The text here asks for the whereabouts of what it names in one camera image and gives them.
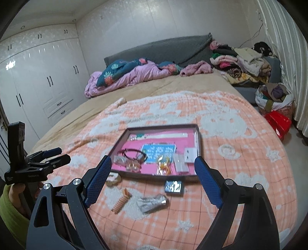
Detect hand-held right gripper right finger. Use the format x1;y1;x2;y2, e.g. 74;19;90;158
194;156;277;250

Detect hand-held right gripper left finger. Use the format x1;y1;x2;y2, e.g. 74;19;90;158
25;155;113;250

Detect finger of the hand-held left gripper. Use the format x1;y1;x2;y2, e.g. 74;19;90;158
36;155;71;175
25;148;62;163

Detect clear earring packet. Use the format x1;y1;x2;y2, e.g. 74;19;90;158
173;154;189;172

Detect small white card packet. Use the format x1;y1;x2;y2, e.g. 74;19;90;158
184;148;196;163

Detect clear plastic hair clips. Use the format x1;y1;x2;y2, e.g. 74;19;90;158
125;161;141;173

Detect bag of yellow rings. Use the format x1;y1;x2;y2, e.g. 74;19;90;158
156;155;174;175

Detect dark red watch strap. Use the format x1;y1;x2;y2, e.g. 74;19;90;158
117;148;148;164

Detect dark tray with pink bottom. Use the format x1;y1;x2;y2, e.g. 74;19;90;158
106;124;201;183

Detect person's left forearm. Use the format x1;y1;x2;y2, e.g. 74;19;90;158
0;185;30;248

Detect person's left hand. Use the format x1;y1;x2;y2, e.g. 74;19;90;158
10;181;45;214

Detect white hair claw clip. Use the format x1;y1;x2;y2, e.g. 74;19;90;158
106;172;122;186

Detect orange plaid cloud blanket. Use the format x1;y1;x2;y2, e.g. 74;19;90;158
44;91;299;250

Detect silver foil packet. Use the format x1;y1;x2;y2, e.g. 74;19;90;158
136;194;167;214

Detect white wardrobe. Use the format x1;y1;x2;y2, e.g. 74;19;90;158
0;26;83;154

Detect red plastic stool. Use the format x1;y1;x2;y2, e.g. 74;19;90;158
264;111;292;142

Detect teal floral pillow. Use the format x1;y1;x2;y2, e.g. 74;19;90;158
96;58;147;87

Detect beige bed sheet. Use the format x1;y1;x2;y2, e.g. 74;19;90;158
31;72;243;154

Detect pink quilt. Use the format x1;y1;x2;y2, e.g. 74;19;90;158
84;60;178;98

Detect bag of clothes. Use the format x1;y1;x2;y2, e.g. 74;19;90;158
255;83;295;118

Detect pink fluffy garment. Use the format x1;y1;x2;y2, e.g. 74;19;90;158
180;61;214;77

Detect pile of clothes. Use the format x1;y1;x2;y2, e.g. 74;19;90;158
209;41;272;87

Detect grey sofa chair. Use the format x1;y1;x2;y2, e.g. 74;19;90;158
234;56;282;106

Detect grey headboard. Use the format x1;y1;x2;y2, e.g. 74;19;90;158
104;34;213;70

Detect black bag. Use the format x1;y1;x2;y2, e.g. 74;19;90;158
254;42;277;57

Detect cream curtain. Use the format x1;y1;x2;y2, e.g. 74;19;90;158
255;0;308;145

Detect thin wall cable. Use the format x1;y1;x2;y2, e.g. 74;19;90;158
237;17;265;48

